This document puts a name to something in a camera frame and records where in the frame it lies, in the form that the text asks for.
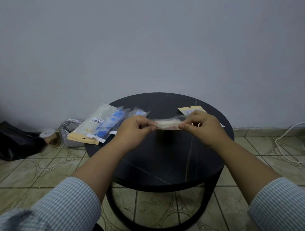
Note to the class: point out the person's left hand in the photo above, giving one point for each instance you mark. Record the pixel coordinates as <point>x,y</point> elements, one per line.
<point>131,135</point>

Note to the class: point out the person's right hand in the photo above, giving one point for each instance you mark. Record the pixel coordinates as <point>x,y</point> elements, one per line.
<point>209,131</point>

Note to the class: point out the blue flower shower cap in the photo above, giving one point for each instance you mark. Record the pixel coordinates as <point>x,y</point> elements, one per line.
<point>107,123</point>
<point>139,113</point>

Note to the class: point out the stack of yellow small pouches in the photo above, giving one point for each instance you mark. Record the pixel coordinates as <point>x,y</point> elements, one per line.
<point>190,109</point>

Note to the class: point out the yellow-edged packet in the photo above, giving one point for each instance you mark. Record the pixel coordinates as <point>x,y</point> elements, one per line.
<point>166,123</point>

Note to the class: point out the cream packet with barcode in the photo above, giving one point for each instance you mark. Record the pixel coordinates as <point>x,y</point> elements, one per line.
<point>88,128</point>

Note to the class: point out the person's left forearm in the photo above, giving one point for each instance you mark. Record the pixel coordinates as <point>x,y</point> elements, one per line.
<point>95,176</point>

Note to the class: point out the person's right forearm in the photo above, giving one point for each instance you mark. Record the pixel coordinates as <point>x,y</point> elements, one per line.
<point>247,171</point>

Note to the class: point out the black round side table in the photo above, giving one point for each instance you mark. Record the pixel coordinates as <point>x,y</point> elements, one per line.
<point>166,161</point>

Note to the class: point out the silver quilted handbag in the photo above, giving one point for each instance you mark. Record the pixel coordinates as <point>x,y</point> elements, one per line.
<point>66,140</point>

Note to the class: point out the ribbon spool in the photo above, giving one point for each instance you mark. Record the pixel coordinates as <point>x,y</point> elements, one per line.
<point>48,136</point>

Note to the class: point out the black bag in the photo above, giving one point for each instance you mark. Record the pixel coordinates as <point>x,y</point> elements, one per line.
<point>16,145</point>

